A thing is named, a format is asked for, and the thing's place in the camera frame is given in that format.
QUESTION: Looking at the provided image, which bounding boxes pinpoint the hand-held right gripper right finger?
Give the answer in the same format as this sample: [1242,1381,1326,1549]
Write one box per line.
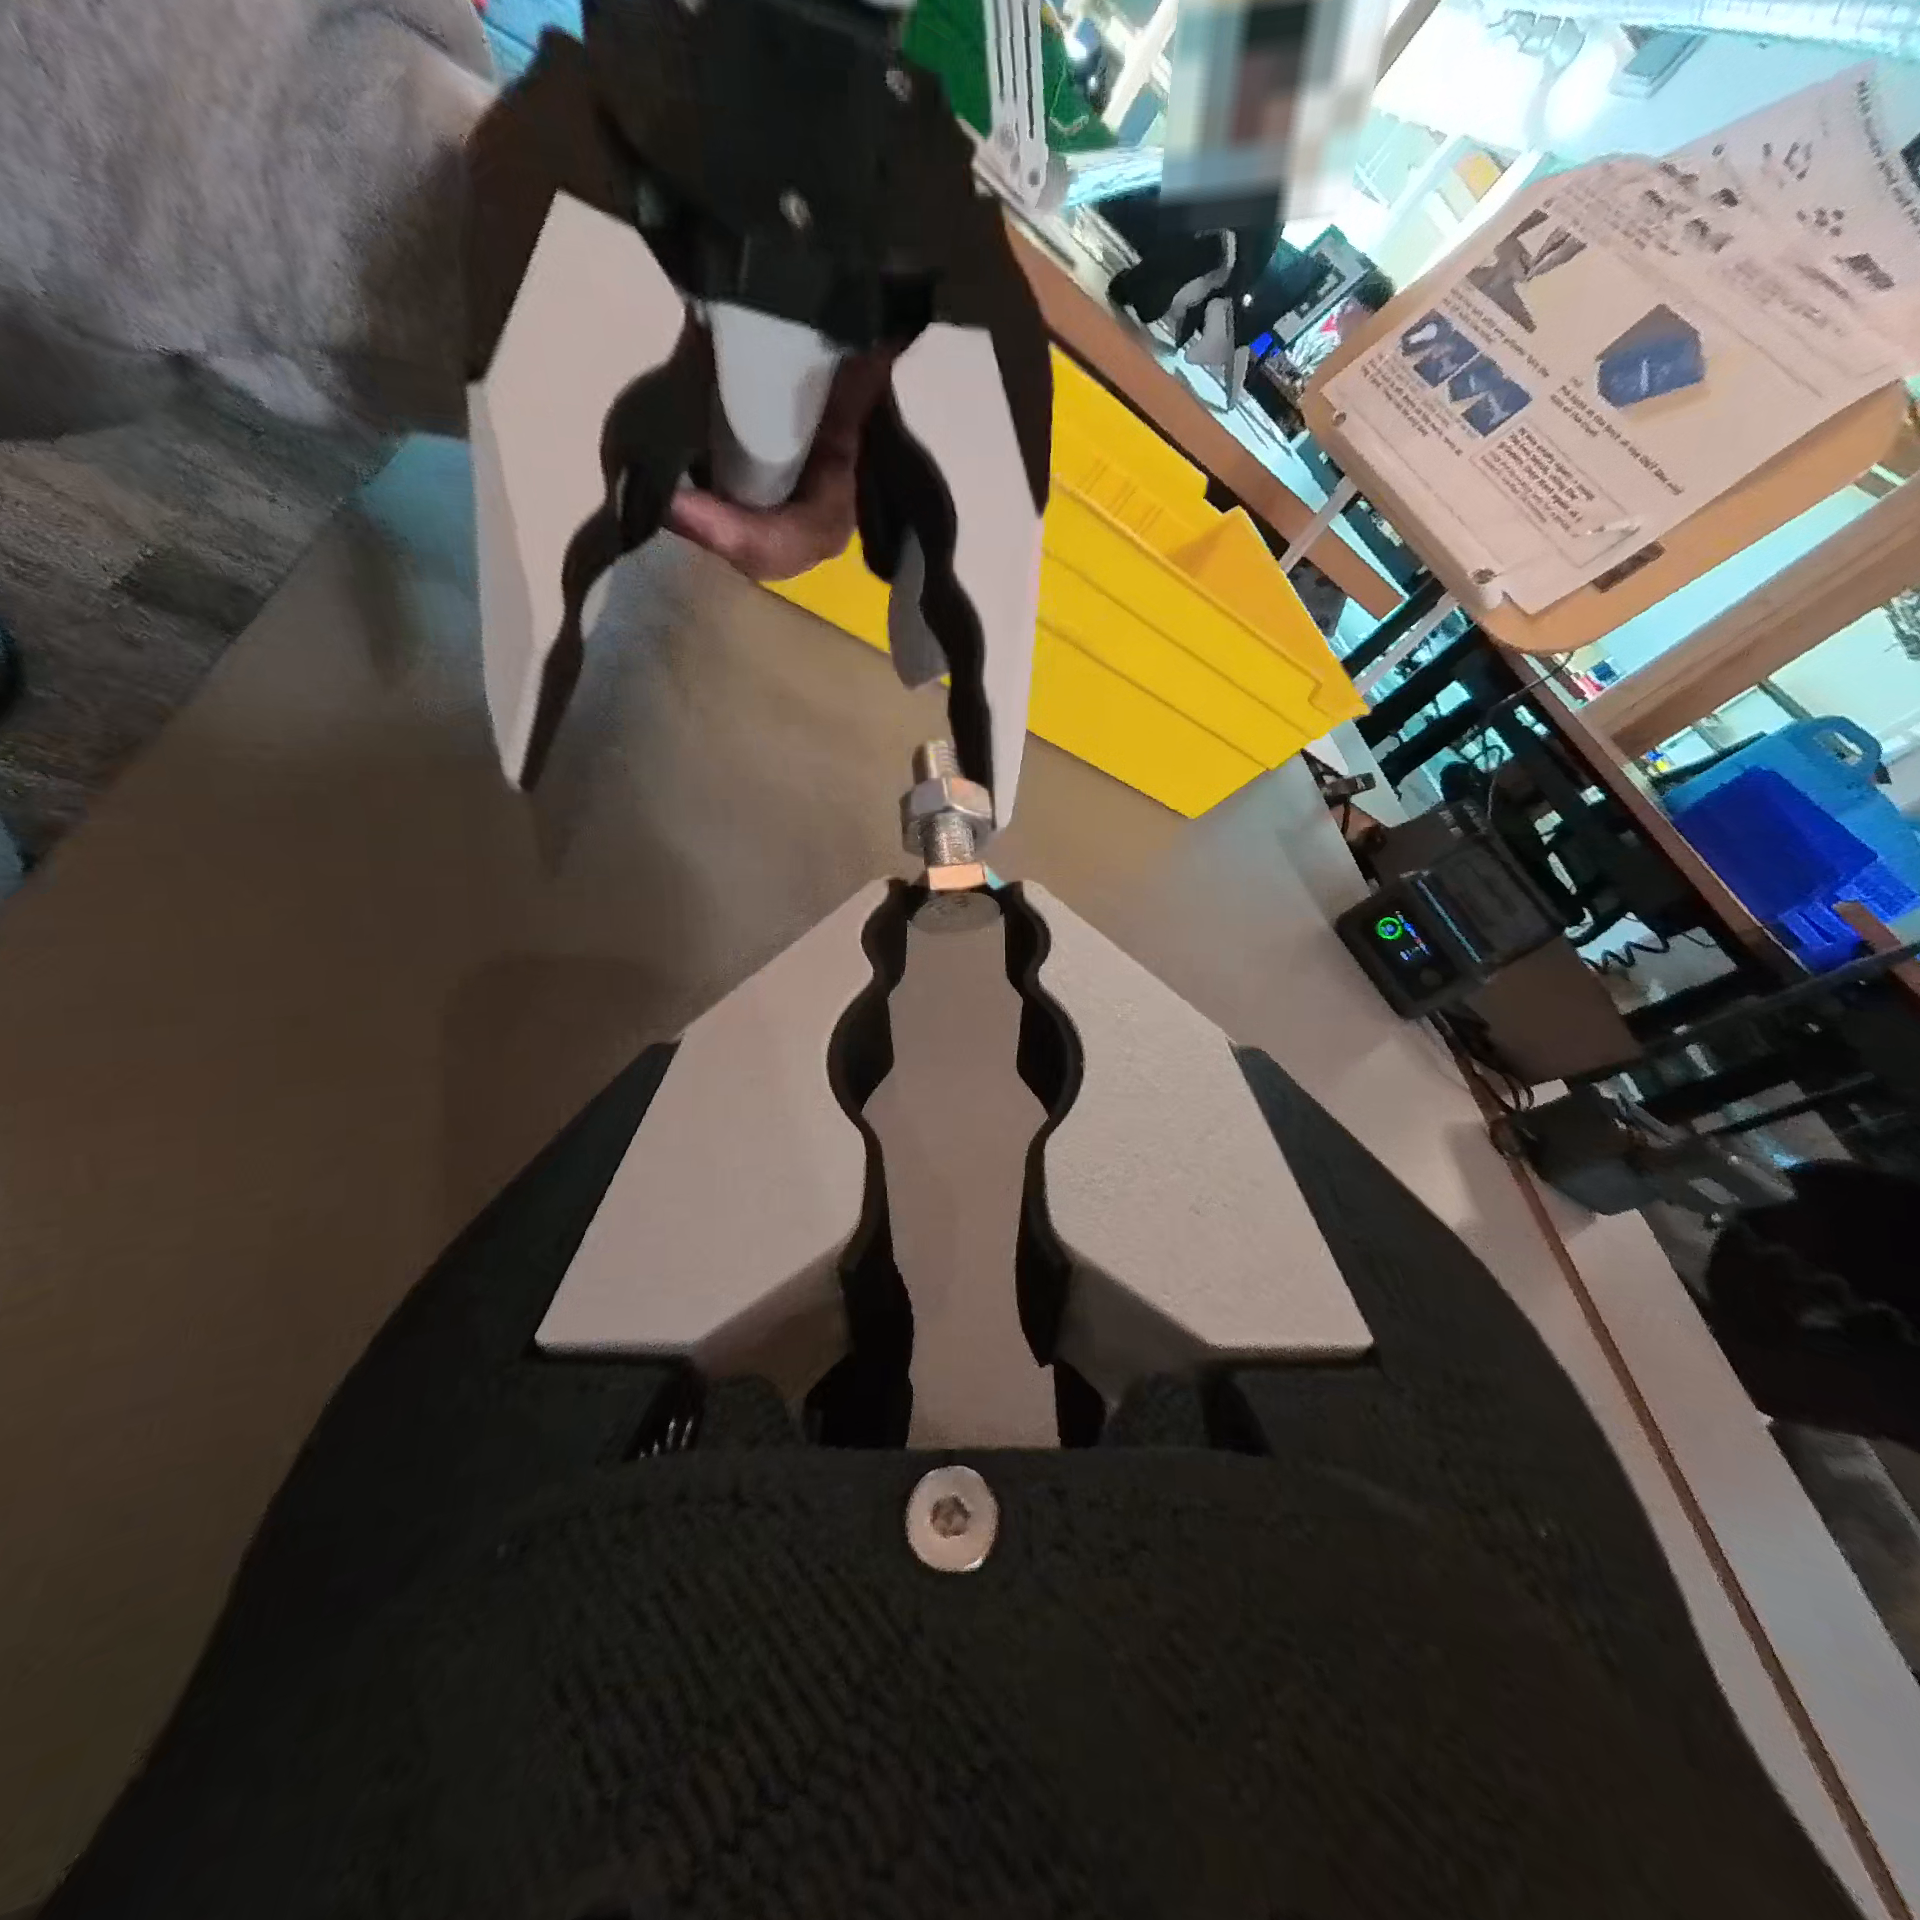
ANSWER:
[983,877,1375,1452]

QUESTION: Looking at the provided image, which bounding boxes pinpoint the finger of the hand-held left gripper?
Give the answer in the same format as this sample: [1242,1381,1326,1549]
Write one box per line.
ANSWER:
[463,187,711,794]
[854,319,1052,834]

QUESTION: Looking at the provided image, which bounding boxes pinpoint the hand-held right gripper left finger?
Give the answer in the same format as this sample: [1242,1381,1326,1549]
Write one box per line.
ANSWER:
[534,877,916,1452]

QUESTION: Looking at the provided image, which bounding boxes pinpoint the yellow plastic bin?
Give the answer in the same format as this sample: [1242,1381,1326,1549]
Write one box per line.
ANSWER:
[756,345,1369,819]

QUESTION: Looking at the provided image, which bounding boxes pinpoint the steel bolt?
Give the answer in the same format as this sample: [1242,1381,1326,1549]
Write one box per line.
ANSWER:
[902,736,1010,940]

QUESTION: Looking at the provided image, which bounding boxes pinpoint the steel hex nut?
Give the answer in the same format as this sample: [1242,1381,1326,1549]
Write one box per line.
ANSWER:
[897,773,998,874]

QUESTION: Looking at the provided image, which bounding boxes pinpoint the person's left hand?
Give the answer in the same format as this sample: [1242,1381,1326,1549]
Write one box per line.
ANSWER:
[666,448,889,585]

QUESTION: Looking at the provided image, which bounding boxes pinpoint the wooden desk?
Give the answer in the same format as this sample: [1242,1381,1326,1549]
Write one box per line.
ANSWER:
[983,211,1920,994]

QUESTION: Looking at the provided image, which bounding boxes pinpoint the black power station with display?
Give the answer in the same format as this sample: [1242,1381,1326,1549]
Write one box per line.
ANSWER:
[1335,839,1578,1025]

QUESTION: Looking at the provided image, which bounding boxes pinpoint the rounded plywood board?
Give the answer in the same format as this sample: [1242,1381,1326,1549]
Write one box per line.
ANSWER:
[1295,359,1920,656]

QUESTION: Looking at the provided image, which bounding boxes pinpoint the printed instruction sheet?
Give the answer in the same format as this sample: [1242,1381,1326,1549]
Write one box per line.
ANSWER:
[1318,60,1920,618]

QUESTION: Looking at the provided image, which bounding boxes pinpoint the blue plastic bin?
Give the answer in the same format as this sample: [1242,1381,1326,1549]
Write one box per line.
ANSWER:
[1662,719,1920,975]

